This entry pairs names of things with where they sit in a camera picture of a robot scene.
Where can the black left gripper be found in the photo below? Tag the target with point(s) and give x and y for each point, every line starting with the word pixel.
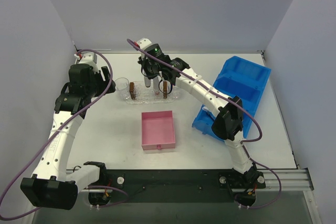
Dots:
pixel 105 77

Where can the red-capped toothpaste tube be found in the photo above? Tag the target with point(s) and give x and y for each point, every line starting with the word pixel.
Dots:
pixel 156 86

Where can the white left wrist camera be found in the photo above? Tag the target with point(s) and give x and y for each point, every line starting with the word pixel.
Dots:
pixel 89 58

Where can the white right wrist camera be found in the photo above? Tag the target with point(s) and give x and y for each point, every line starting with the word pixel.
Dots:
pixel 143 44

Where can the clear plastic cup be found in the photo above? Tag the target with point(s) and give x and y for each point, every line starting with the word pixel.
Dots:
pixel 122 88

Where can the pink plastic drawer box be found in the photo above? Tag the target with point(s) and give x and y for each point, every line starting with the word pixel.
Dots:
pixel 157 130

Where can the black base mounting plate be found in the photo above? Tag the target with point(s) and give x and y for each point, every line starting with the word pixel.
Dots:
pixel 174 186

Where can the brown wooden holder block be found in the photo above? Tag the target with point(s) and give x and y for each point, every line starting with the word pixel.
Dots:
pixel 132 91
pixel 165 90

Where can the white toothbrush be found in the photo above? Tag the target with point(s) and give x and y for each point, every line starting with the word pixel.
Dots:
pixel 204 108

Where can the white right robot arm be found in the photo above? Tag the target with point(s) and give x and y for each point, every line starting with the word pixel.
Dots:
pixel 228 112

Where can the blue plastic bin organizer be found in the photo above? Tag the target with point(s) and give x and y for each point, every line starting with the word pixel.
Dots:
pixel 242 78

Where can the black-capped toothpaste tube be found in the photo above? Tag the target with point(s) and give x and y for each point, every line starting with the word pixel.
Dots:
pixel 147 82

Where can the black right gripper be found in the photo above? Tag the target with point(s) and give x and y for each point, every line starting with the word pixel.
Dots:
pixel 151 70

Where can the clear textured glass tray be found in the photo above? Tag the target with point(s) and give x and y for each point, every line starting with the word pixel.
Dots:
pixel 144 95

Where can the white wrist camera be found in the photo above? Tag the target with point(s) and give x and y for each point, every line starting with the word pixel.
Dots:
pixel 143 44
pixel 89 58

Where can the aluminium frame rail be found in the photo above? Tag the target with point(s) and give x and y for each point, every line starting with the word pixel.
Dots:
pixel 288 179

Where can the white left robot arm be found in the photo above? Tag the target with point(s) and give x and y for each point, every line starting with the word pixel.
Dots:
pixel 49 185

